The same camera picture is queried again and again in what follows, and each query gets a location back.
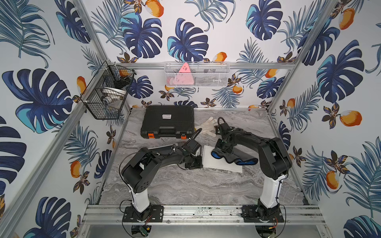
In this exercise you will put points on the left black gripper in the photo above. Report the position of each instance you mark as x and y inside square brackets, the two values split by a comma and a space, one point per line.
[193, 159]

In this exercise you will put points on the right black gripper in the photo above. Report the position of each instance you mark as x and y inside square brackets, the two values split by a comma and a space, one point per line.
[218, 146]

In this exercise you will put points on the white drawing tablet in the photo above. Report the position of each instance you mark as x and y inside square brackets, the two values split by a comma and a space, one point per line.
[210, 162]
[164, 149]

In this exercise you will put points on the grey blue wiping cloth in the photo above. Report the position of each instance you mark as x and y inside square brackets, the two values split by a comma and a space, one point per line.
[237, 157]

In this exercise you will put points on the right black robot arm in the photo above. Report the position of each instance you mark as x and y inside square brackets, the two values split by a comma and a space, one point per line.
[243, 148]

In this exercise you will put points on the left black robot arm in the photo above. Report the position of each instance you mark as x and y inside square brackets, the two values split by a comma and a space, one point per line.
[140, 171]

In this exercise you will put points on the white knit work glove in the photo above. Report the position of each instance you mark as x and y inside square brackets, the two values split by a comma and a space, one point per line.
[208, 127]

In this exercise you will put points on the black plastic tool case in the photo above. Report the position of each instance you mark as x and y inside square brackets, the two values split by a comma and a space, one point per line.
[168, 121]

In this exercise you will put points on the pink triangular paper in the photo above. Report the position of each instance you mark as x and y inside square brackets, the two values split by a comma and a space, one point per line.
[184, 77]

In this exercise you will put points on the silver object in basket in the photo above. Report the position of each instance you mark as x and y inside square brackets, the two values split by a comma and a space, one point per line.
[112, 95]

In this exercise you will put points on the clear mesh wall shelf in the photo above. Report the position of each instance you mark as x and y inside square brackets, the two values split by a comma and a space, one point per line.
[205, 74]

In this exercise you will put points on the black wire basket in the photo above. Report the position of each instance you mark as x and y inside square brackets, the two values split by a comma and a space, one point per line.
[112, 76]

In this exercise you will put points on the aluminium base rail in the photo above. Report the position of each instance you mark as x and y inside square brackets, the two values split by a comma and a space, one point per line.
[203, 215]

